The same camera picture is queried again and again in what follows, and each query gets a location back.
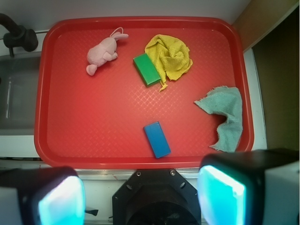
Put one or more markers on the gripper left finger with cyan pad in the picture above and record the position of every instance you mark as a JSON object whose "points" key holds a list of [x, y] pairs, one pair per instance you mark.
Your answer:
{"points": [[45, 196]]}

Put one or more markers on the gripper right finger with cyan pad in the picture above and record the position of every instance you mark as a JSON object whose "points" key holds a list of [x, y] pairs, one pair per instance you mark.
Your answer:
{"points": [[260, 187]]}

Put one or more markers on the pink plush bunny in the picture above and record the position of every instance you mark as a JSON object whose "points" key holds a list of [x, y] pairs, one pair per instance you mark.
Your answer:
{"points": [[105, 51]]}

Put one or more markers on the light teal cloth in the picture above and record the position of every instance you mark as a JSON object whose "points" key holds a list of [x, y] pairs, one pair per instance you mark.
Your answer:
{"points": [[227, 102]]}

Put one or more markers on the blue rectangular block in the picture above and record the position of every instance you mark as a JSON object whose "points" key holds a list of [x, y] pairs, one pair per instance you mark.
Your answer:
{"points": [[157, 140]]}

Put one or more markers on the stainless steel sink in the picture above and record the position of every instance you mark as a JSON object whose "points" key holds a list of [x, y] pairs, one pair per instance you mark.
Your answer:
{"points": [[18, 93]]}

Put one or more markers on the green rectangular block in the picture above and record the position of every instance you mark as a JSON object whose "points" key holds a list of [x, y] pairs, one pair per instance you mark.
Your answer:
{"points": [[146, 69]]}

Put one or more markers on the yellow cloth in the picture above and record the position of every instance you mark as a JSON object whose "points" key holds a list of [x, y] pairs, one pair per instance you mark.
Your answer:
{"points": [[170, 57]]}

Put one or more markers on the dark metal faucet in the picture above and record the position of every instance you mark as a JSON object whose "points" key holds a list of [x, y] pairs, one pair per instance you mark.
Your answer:
{"points": [[17, 36]]}

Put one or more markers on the black octagonal mount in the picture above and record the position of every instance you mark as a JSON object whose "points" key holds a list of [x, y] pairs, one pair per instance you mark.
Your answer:
{"points": [[156, 197]]}

